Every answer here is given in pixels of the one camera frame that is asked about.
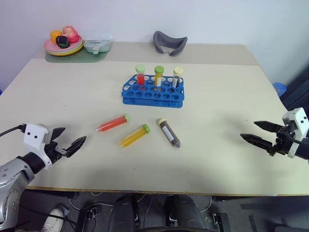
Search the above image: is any orange toy fruit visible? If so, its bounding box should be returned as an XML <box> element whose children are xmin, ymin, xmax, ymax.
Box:
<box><xmin>50</xmin><ymin>30</ymin><xmax>64</xmax><ymax>44</ymax></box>

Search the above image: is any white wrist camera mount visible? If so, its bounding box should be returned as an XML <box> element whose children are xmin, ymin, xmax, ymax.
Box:
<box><xmin>23</xmin><ymin>123</ymin><xmax>53</xmax><ymax>167</ymax></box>
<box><xmin>281</xmin><ymin>107</ymin><xmax>309</xmax><ymax>159</ymax></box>

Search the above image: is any green table mat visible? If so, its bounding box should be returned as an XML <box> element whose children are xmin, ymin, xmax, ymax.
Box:
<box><xmin>44</xmin><ymin>44</ymin><xmax>109</xmax><ymax>64</ymax></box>

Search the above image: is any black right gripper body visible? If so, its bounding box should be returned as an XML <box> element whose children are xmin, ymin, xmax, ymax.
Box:
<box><xmin>266</xmin><ymin>125</ymin><xmax>296</xmax><ymax>157</ymax></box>

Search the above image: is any white shoe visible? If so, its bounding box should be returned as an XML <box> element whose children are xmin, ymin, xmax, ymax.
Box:
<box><xmin>41</xmin><ymin>207</ymin><xmax>65</xmax><ymax>232</ymax></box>

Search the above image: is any yellow liquid tube green cap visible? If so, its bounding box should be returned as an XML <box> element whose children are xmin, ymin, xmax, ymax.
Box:
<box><xmin>154</xmin><ymin>65</ymin><xmax>165</xmax><ymax>87</ymax></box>
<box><xmin>118</xmin><ymin>124</ymin><xmax>151</xmax><ymax>148</ymax></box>

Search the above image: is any pink plate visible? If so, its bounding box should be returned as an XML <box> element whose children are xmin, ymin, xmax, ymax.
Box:
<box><xmin>43</xmin><ymin>38</ymin><xmax>84</xmax><ymax>52</ymax></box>

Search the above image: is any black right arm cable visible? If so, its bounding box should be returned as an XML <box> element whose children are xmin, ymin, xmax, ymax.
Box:
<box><xmin>277</xmin><ymin>128</ymin><xmax>309</xmax><ymax>146</ymax></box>

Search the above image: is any blue test tube rack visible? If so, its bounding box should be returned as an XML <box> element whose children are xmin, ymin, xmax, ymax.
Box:
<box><xmin>122</xmin><ymin>74</ymin><xmax>185</xmax><ymax>109</ymax></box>

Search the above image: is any red liquid tube green cap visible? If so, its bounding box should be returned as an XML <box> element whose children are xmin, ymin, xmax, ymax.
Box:
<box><xmin>135</xmin><ymin>64</ymin><xmax>146</xmax><ymax>86</ymax></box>
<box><xmin>97</xmin><ymin>113</ymin><xmax>131</xmax><ymax>133</ymax></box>

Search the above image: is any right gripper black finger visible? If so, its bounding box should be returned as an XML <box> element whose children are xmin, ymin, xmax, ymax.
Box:
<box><xmin>239</xmin><ymin>132</ymin><xmax>276</xmax><ymax>152</ymax></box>
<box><xmin>253</xmin><ymin>120</ymin><xmax>284</xmax><ymax>133</ymax></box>

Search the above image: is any black box under table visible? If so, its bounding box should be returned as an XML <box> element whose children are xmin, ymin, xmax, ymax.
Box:
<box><xmin>211</xmin><ymin>212</ymin><xmax>230</xmax><ymax>232</ymax></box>
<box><xmin>77</xmin><ymin>207</ymin><xmax>102</xmax><ymax>228</ymax></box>

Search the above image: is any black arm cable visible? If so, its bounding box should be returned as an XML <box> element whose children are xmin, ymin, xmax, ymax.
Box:
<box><xmin>277</xmin><ymin>128</ymin><xmax>309</xmax><ymax>146</ymax></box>
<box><xmin>0</xmin><ymin>124</ymin><xmax>27</xmax><ymax>137</ymax></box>

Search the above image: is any blue water bottle cap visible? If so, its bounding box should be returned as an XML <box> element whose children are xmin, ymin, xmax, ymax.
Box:
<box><xmin>272</xmin><ymin>82</ymin><xmax>287</xmax><ymax>98</ymax></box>

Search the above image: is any brown liquid tube cream cap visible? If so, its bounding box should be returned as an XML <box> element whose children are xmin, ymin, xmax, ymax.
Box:
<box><xmin>156</xmin><ymin>118</ymin><xmax>182</xmax><ymax>148</ymax></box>
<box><xmin>172</xmin><ymin>67</ymin><xmax>184</xmax><ymax>88</ymax></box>

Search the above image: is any black table frame bar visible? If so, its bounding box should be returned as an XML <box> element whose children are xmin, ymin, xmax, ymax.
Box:
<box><xmin>214</xmin><ymin>194</ymin><xmax>309</xmax><ymax>203</ymax></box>
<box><xmin>24</xmin><ymin>189</ymin><xmax>80</xmax><ymax>200</ymax></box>

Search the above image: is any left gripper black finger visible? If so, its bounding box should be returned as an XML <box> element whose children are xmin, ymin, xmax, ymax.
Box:
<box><xmin>52</xmin><ymin>127</ymin><xmax>66</xmax><ymax>141</ymax></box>
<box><xmin>63</xmin><ymin>135</ymin><xmax>87</xmax><ymax>159</ymax></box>

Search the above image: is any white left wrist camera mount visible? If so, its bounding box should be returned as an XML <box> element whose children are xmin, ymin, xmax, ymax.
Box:
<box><xmin>23</xmin><ymin>123</ymin><xmax>53</xmax><ymax>167</ymax></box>

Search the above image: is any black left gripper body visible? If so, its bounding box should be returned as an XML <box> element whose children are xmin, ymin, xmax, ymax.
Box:
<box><xmin>43</xmin><ymin>140</ymin><xmax>66</xmax><ymax>165</ymax></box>

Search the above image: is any green plate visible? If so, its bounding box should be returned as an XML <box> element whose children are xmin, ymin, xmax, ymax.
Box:
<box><xmin>45</xmin><ymin>42</ymin><xmax>84</xmax><ymax>54</ymax></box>

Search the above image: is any grey curved foam pad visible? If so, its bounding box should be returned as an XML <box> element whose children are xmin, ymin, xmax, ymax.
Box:
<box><xmin>153</xmin><ymin>30</ymin><xmax>188</xmax><ymax>58</ymax></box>

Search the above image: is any black fabric object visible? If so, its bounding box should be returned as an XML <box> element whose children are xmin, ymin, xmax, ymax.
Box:
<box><xmin>281</xmin><ymin>70</ymin><xmax>309</xmax><ymax>112</ymax></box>

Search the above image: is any yellow plate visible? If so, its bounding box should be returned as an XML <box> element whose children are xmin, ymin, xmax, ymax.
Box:
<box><xmin>46</xmin><ymin>44</ymin><xmax>85</xmax><ymax>57</ymax></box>

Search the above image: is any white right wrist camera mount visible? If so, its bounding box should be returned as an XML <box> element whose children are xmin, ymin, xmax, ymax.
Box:
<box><xmin>281</xmin><ymin>107</ymin><xmax>309</xmax><ymax>159</ymax></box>

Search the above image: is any dark purple toy fruit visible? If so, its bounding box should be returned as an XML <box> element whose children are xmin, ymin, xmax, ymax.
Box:
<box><xmin>56</xmin><ymin>35</ymin><xmax>70</xmax><ymax>49</ymax></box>

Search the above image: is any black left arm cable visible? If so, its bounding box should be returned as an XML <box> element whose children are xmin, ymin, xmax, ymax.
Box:
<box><xmin>0</xmin><ymin>124</ymin><xmax>27</xmax><ymax>137</ymax></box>

